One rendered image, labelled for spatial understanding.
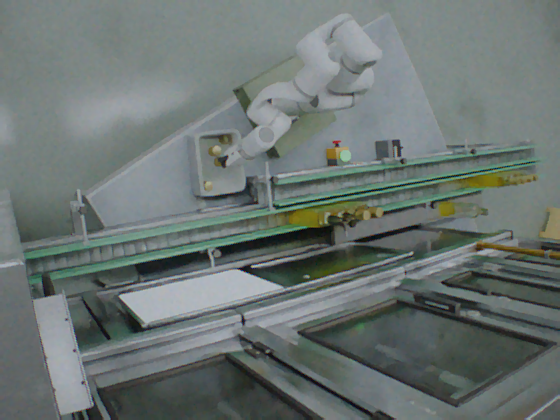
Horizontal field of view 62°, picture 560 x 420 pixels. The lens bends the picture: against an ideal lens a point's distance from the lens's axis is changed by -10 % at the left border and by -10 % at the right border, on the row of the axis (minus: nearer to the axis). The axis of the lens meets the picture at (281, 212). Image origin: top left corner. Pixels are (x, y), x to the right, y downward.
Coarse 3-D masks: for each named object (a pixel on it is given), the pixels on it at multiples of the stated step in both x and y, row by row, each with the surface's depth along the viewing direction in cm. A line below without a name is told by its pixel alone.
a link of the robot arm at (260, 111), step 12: (276, 84) 148; (288, 84) 146; (264, 96) 148; (276, 96) 146; (288, 96) 145; (300, 96) 144; (312, 96) 145; (252, 108) 152; (264, 108) 152; (276, 108) 155; (252, 120) 156; (264, 120) 153
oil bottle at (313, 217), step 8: (304, 208) 185; (312, 208) 183; (296, 216) 185; (304, 216) 181; (312, 216) 176; (320, 216) 173; (304, 224) 182; (312, 224) 177; (320, 224) 173; (328, 224) 174
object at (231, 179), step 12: (204, 132) 175; (216, 132) 178; (228, 132) 180; (204, 144) 183; (216, 144) 186; (228, 144) 188; (204, 156) 183; (216, 156) 186; (204, 168) 184; (216, 168) 186; (228, 168) 189; (240, 168) 184; (204, 180) 184; (216, 180) 187; (228, 180) 189; (240, 180) 185; (204, 192) 177; (216, 192) 179; (228, 192) 182
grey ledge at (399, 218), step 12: (480, 192) 247; (480, 204) 248; (384, 216) 214; (396, 216) 218; (408, 216) 222; (420, 216) 226; (432, 216) 230; (444, 216) 233; (336, 228) 202; (348, 228) 205; (360, 228) 208; (372, 228) 211; (384, 228) 215; (396, 228) 218; (336, 240) 202; (348, 240) 205
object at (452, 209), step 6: (444, 204) 228; (450, 204) 226; (456, 204) 223; (462, 204) 221; (468, 204) 219; (474, 204) 217; (444, 210) 229; (450, 210) 225; (456, 210) 222; (462, 210) 219; (468, 210) 216; (474, 210) 214; (480, 210) 212; (486, 210) 211; (450, 216) 227; (456, 216) 223; (462, 216) 220; (468, 216) 217; (474, 216) 215
